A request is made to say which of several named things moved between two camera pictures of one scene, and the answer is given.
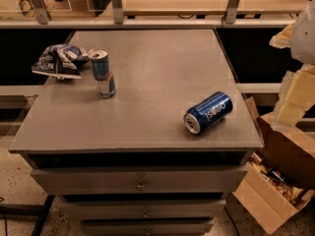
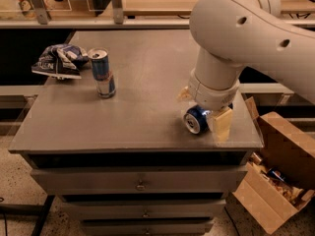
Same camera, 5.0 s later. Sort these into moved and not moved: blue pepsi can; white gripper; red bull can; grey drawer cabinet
Moved: white gripper
Not moved: blue pepsi can; red bull can; grey drawer cabinet
